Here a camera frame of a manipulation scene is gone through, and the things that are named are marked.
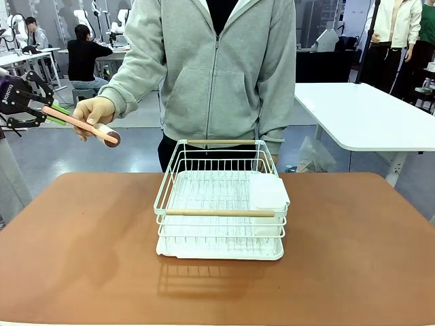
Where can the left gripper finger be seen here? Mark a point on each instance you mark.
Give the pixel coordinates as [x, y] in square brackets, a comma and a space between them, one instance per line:
[30, 120]
[40, 86]

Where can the white side table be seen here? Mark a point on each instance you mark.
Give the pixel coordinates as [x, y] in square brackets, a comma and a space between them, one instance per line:
[367, 115]

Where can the person torso grey hoodie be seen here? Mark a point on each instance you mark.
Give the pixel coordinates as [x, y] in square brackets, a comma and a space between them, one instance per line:
[217, 68]

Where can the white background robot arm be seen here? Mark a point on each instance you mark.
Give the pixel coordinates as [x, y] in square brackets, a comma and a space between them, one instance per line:
[84, 20]
[119, 25]
[18, 29]

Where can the black tripod pole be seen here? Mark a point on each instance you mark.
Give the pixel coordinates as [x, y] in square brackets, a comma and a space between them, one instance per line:
[368, 37]

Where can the person's right hand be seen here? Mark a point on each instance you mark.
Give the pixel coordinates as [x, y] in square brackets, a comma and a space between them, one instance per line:
[96, 108]

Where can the standing person white jacket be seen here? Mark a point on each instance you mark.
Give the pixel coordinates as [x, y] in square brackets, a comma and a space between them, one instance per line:
[397, 30]

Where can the white background work table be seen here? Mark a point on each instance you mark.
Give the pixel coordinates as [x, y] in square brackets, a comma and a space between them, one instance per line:
[30, 56]

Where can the pink lint roller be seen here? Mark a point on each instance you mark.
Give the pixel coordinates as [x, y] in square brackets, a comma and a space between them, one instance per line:
[73, 122]

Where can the person's left hand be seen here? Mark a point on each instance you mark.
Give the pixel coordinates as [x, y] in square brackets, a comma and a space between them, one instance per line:
[275, 160]

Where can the standing person green top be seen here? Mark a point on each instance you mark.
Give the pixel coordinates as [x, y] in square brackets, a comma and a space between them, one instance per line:
[425, 40]

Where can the white drain tray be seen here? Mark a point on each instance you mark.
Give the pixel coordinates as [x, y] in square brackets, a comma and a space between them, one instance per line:
[238, 255]

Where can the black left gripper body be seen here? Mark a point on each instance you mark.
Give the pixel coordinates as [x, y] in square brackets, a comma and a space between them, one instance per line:
[10, 96]

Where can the white plastic cutlery holder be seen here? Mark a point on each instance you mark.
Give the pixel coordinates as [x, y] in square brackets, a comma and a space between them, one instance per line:
[268, 193]

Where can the white house-shaped model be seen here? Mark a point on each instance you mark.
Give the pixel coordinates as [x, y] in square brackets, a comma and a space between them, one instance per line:
[325, 40]

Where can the black cabinet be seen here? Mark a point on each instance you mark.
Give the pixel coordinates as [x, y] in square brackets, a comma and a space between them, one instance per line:
[323, 66]

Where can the seated person grey top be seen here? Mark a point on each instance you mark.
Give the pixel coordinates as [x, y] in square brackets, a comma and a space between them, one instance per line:
[38, 35]

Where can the clear plastic bag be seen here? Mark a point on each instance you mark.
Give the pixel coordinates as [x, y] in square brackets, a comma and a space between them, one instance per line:
[314, 156]

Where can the seated person black top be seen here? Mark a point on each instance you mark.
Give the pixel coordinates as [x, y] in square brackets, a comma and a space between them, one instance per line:
[83, 61]

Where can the person's left forearm grey sleeve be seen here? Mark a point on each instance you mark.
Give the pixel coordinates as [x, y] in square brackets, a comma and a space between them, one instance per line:
[277, 115]

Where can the grey plastic stool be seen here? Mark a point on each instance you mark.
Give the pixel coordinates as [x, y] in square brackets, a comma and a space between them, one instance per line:
[83, 95]

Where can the person's right forearm grey sleeve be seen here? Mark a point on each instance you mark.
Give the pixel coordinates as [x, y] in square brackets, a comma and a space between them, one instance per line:
[129, 81]

